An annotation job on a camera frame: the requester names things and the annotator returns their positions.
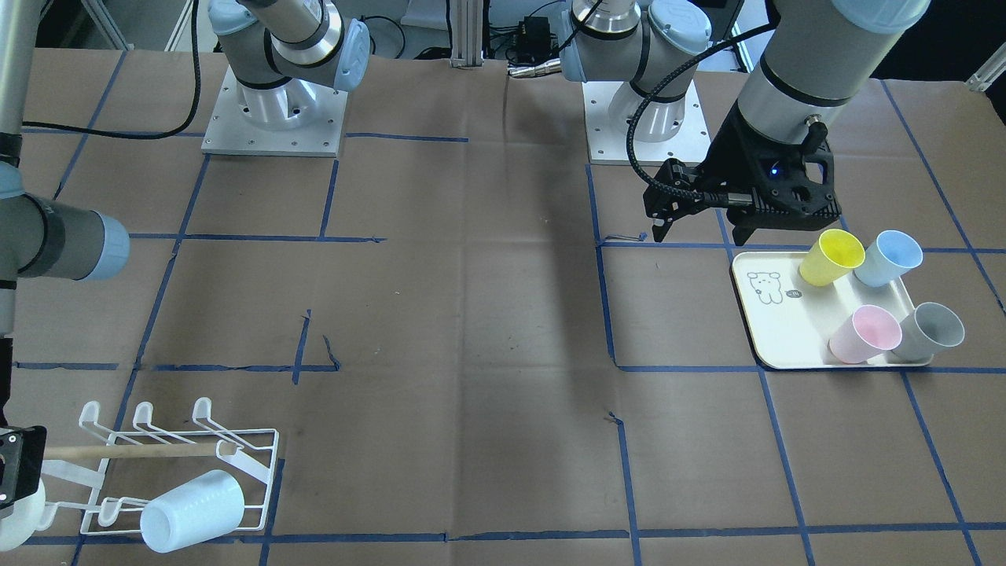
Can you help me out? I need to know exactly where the yellow cup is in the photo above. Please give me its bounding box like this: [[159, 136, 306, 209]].
[[799, 229, 865, 287]]

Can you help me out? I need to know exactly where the aluminium frame post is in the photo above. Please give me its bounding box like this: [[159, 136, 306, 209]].
[[446, 0, 489, 68]]

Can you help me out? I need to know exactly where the white wire cup rack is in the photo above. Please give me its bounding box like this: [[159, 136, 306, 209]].
[[37, 397, 280, 543]]

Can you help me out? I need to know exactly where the grey cup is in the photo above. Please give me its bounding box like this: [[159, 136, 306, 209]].
[[892, 302, 966, 362]]

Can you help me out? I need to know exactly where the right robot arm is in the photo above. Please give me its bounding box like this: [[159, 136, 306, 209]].
[[2, 1, 371, 400]]

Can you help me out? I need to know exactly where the black braided cable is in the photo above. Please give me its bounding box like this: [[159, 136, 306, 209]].
[[626, 22, 779, 193]]

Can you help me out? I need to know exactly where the pink cup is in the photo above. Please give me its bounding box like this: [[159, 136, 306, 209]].
[[828, 304, 903, 363]]

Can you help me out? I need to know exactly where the pale green cup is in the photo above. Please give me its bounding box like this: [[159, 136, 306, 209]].
[[1, 480, 46, 552]]

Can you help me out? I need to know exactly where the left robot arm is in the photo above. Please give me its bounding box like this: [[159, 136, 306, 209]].
[[556, 1, 930, 246]]

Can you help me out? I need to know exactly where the cream plastic tray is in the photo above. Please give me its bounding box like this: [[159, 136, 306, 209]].
[[732, 251, 916, 370]]

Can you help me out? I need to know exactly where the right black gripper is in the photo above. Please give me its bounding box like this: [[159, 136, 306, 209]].
[[1, 425, 48, 518]]

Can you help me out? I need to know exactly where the light blue cup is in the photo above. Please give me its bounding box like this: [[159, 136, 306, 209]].
[[853, 230, 923, 288], [140, 469, 245, 554]]

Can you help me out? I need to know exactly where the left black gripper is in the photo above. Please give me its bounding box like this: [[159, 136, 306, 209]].
[[643, 106, 842, 247]]

